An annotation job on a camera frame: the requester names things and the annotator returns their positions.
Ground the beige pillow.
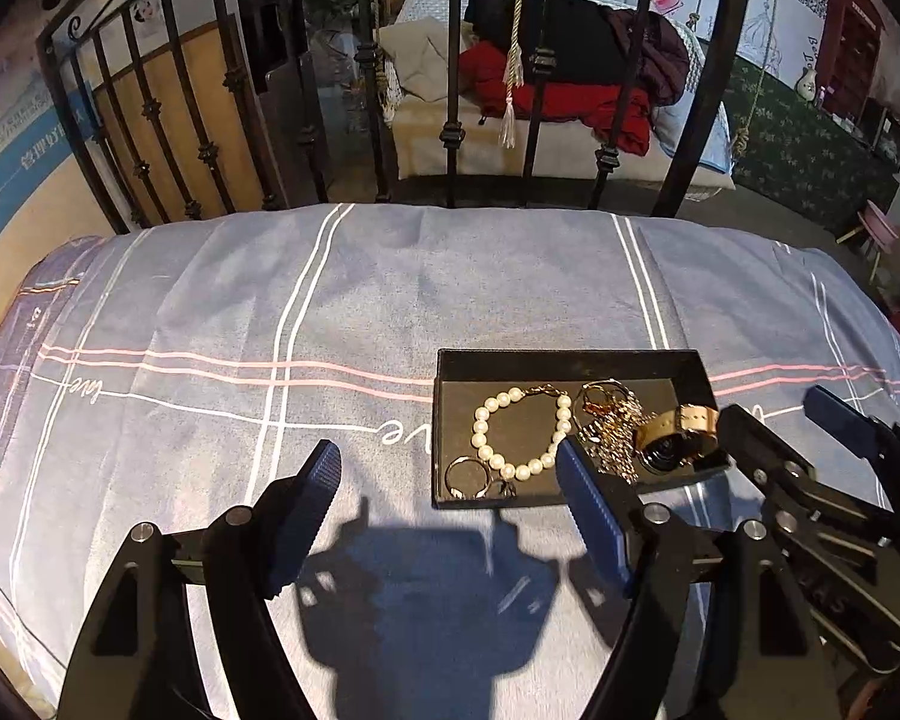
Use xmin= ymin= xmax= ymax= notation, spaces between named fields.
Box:
xmin=379 ymin=16 xmax=450 ymax=103

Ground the black garment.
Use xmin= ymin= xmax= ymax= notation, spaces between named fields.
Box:
xmin=464 ymin=0 xmax=635 ymax=86

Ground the pink stool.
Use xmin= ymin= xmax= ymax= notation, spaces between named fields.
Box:
xmin=836 ymin=200 xmax=899 ymax=284

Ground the grey striped bed sheet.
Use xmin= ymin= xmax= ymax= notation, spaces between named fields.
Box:
xmin=0 ymin=205 xmax=900 ymax=718

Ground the white ceramic vase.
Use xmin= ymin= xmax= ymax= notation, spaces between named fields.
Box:
xmin=793 ymin=67 xmax=818 ymax=103

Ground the light blue cushion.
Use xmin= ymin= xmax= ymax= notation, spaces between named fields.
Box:
xmin=653 ymin=99 xmax=733 ymax=174

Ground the dark purple jacket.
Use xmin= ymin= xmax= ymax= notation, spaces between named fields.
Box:
xmin=606 ymin=8 xmax=689 ymax=106

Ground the white pearl bracelet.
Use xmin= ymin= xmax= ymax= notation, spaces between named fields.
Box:
xmin=469 ymin=383 xmax=574 ymax=483

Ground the white tassel rope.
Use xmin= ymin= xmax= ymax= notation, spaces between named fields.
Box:
xmin=500 ymin=0 xmax=532 ymax=150

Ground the white wicker swing seat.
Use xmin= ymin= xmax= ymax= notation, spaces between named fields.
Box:
xmin=383 ymin=0 xmax=704 ymax=188

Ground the red blanket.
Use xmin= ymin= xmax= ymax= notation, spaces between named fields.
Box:
xmin=458 ymin=41 xmax=652 ymax=156

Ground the green floral covered counter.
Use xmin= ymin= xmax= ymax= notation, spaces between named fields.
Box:
xmin=724 ymin=57 xmax=899 ymax=234

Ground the black iron bed frame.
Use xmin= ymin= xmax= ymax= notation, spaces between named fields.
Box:
xmin=37 ymin=0 xmax=748 ymax=234

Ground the black cardboard jewelry box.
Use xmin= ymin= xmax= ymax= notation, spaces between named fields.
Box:
xmin=430 ymin=349 xmax=728 ymax=509

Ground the gold wrist watch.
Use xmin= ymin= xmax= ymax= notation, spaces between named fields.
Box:
xmin=634 ymin=403 xmax=718 ymax=475

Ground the dark metal chain necklace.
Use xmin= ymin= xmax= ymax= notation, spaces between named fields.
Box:
xmin=580 ymin=395 xmax=650 ymax=485

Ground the red phone booth cabinet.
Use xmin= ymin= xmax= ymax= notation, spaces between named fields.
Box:
xmin=816 ymin=0 xmax=884 ymax=122

